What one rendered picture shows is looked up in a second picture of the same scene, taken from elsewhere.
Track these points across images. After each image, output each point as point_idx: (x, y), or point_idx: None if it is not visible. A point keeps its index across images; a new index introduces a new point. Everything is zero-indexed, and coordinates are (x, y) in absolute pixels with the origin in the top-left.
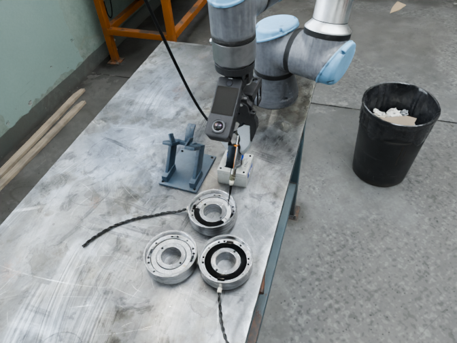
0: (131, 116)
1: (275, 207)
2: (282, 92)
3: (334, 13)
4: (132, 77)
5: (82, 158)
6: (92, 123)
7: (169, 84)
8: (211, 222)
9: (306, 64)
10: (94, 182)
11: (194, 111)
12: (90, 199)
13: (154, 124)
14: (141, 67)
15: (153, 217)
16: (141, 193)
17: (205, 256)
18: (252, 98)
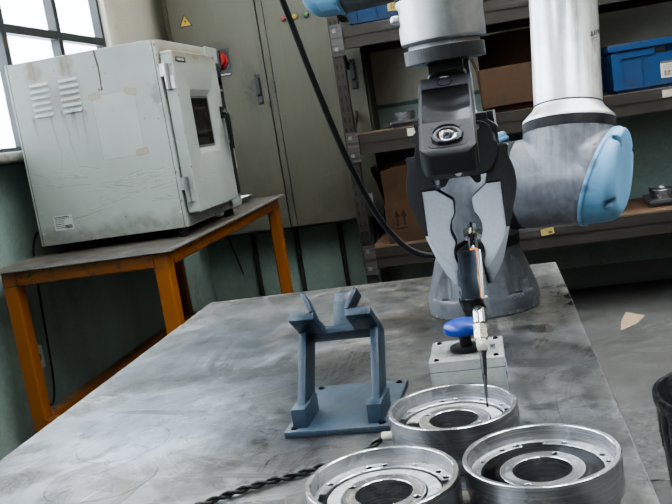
0: (175, 379)
1: (603, 409)
2: (509, 277)
3: (575, 80)
4: (159, 344)
5: (69, 445)
6: (80, 403)
7: (248, 335)
8: None
9: (550, 180)
10: (110, 467)
11: (321, 350)
12: (108, 490)
13: (236, 378)
14: (176, 331)
15: (293, 480)
16: (245, 457)
17: (482, 475)
18: (493, 120)
